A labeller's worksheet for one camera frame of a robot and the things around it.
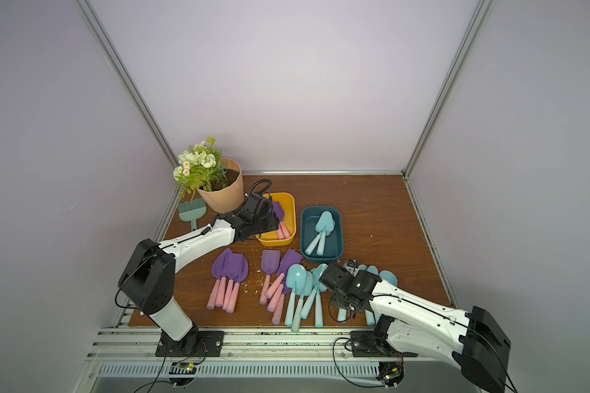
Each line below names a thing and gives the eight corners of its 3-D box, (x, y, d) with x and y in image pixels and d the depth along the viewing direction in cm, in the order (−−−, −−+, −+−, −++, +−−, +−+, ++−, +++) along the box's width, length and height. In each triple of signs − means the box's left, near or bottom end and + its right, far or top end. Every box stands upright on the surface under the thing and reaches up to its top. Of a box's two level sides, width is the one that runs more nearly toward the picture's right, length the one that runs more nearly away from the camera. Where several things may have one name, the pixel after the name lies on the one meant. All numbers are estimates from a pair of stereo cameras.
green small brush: (172, 229, 103) (170, 227, 102) (183, 201, 113) (182, 198, 112) (200, 229, 103) (198, 227, 102) (209, 201, 113) (208, 198, 112)
